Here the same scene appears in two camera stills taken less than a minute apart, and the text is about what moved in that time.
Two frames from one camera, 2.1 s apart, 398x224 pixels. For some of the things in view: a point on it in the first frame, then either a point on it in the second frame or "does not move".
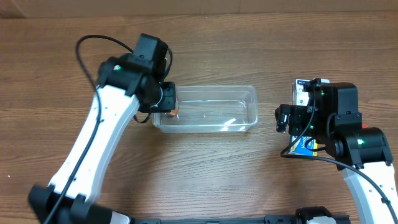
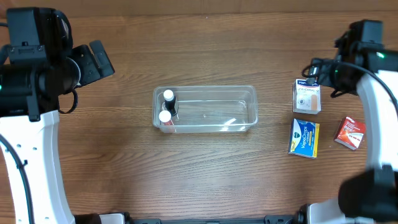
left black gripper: [169, 97] to [92, 66]
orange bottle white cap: [174, 112] to [165, 118]
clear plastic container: [211, 109] does not move
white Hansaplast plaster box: [300, 96] does not move
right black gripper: [285, 117] to [325, 78]
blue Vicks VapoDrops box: [298, 147] does not move
